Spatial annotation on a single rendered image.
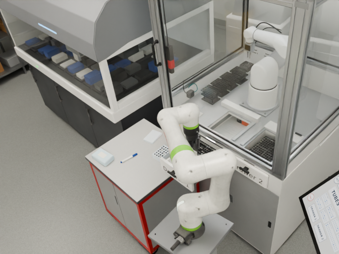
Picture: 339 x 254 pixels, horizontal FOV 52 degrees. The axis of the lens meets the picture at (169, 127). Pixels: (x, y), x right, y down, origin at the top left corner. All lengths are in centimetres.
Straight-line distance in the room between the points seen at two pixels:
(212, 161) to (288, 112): 48
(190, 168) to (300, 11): 78
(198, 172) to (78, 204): 202
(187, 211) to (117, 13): 140
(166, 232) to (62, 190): 169
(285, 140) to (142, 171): 103
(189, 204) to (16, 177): 242
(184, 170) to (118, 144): 123
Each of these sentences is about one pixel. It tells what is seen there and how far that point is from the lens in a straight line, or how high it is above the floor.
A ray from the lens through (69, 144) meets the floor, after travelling 405.
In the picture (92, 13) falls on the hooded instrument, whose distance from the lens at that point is 249.
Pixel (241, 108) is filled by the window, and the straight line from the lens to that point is 203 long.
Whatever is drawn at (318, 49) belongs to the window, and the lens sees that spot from 179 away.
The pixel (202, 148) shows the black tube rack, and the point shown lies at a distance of 236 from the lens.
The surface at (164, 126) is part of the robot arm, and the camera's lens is 182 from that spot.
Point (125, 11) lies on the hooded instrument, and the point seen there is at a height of 162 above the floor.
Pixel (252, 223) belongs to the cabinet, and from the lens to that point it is 266.
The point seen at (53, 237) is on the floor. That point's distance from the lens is 330.
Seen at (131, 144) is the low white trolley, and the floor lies 76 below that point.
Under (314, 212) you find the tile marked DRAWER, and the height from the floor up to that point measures 101.
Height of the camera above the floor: 255
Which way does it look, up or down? 40 degrees down
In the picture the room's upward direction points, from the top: 8 degrees counter-clockwise
